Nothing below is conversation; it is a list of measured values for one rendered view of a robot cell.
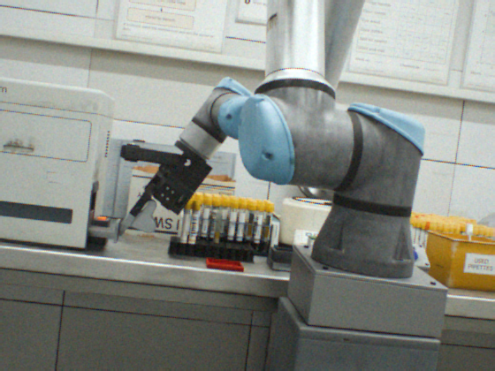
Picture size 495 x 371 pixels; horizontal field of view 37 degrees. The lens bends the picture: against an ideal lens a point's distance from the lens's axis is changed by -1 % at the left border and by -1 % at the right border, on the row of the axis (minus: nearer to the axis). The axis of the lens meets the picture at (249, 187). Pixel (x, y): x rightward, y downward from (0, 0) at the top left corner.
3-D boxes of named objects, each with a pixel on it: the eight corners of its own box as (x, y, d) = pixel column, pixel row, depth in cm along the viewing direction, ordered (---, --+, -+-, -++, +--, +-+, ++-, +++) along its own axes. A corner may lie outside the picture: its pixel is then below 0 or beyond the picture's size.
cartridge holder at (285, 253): (271, 269, 142) (274, 251, 142) (266, 261, 151) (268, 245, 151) (299, 272, 143) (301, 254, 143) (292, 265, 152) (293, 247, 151)
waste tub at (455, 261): (446, 288, 147) (453, 238, 146) (420, 275, 160) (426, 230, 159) (506, 293, 149) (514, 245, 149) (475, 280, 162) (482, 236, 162)
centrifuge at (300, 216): (275, 254, 164) (282, 200, 163) (277, 238, 193) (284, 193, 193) (383, 268, 163) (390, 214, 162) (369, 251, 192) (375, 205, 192)
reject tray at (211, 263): (207, 268, 135) (207, 263, 135) (205, 261, 142) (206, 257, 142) (243, 272, 136) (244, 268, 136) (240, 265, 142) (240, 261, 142)
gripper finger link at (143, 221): (139, 252, 138) (168, 212, 138) (113, 233, 137) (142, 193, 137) (140, 249, 141) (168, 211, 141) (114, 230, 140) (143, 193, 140)
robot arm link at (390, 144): (430, 211, 104) (446, 117, 103) (345, 200, 100) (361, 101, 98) (389, 198, 115) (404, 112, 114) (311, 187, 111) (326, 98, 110)
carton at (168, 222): (121, 234, 165) (129, 167, 164) (130, 220, 193) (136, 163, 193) (231, 246, 167) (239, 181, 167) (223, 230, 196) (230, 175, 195)
